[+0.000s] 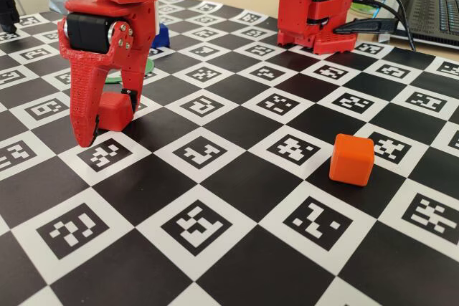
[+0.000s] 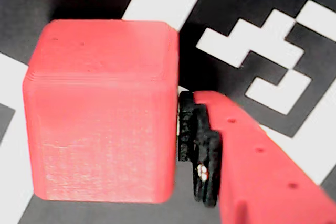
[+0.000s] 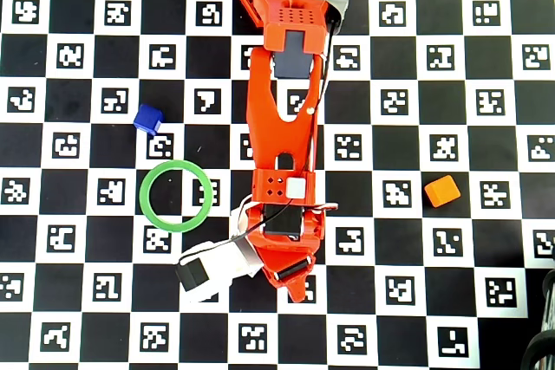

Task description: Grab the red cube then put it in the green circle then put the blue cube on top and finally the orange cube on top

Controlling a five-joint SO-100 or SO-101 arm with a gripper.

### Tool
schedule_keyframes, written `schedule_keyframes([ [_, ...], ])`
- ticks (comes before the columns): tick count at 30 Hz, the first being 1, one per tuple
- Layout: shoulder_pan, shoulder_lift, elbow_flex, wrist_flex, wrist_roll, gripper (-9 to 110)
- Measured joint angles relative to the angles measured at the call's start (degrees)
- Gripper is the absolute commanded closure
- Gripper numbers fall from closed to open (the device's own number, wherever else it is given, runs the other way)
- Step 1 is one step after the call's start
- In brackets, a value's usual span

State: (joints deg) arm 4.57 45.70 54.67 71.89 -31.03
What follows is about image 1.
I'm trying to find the red robot base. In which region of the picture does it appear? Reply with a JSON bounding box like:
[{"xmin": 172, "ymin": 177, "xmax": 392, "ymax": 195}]
[{"xmin": 276, "ymin": 0, "xmax": 359, "ymax": 57}]

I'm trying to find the black white marker checkerboard mat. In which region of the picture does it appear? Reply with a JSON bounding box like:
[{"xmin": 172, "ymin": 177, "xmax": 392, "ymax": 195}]
[{"xmin": 0, "ymin": 0, "xmax": 459, "ymax": 306}]

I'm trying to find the orange cube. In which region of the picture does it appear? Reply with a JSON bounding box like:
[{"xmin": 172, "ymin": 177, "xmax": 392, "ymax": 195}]
[{"xmin": 328, "ymin": 133, "xmax": 375, "ymax": 187}]

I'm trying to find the blue cube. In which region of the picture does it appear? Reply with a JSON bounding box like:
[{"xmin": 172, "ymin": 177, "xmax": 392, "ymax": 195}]
[{"xmin": 150, "ymin": 22, "xmax": 170, "ymax": 49}]

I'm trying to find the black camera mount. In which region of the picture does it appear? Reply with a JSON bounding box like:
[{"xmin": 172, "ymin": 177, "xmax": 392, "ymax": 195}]
[{"xmin": 0, "ymin": 0, "xmax": 21, "ymax": 34}]

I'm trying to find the large black cable plug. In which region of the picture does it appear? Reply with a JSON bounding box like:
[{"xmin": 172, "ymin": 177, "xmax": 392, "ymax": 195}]
[{"xmin": 332, "ymin": 18, "xmax": 398, "ymax": 36}]

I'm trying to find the red cube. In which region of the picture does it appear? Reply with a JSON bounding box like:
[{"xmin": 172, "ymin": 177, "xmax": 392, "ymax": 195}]
[{"xmin": 98, "ymin": 92, "xmax": 133, "ymax": 131}]

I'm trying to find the green flat ring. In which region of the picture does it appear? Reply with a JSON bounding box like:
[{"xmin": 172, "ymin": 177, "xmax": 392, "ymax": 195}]
[{"xmin": 103, "ymin": 57, "xmax": 156, "ymax": 85}]

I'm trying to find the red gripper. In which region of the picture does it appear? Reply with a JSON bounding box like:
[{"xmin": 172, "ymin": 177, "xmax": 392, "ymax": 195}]
[{"xmin": 57, "ymin": 0, "xmax": 156, "ymax": 148}]

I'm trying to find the green round object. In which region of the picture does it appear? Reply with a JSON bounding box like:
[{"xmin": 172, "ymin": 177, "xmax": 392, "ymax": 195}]
[{"xmin": 350, "ymin": 1, "xmax": 379, "ymax": 16}]

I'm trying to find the grey laptop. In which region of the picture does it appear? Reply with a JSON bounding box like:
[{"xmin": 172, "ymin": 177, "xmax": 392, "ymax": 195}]
[{"xmin": 399, "ymin": 0, "xmax": 459, "ymax": 47}]

